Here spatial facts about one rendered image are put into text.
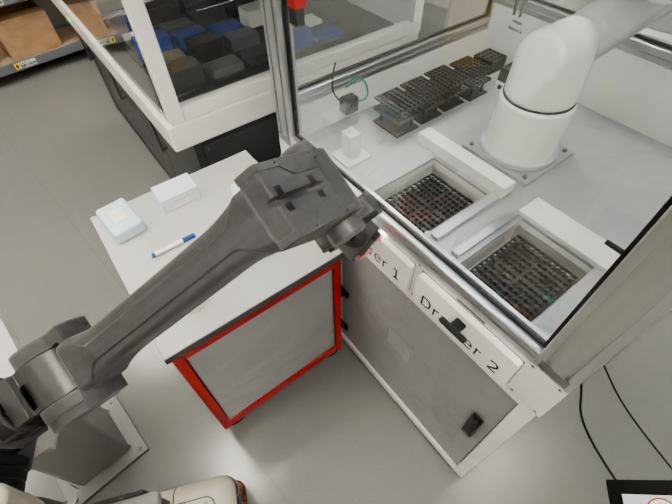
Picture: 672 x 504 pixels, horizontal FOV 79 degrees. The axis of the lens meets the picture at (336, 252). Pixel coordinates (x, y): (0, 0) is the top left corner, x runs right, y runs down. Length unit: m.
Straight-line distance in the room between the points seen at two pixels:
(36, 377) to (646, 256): 0.75
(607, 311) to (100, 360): 0.68
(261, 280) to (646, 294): 0.88
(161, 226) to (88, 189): 1.62
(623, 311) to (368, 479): 1.24
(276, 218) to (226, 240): 0.05
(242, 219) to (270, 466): 1.47
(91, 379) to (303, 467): 1.30
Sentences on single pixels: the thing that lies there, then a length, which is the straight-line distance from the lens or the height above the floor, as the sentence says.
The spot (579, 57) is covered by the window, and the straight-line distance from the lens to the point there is 0.61.
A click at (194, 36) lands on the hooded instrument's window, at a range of 1.51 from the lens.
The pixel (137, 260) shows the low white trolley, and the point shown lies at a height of 0.76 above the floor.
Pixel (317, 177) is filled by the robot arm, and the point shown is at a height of 1.46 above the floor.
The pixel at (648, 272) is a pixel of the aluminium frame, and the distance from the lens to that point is 0.66.
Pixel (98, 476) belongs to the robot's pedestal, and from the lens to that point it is 1.95.
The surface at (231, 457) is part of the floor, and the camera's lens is 1.80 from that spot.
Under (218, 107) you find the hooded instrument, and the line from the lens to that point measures 1.60.
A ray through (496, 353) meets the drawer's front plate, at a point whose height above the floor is 0.91.
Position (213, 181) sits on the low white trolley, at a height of 0.76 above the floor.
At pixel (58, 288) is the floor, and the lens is 2.52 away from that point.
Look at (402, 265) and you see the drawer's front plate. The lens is 1.01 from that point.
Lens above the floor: 1.72
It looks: 51 degrees down
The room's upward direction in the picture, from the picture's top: 1 degrees counter-clockwise
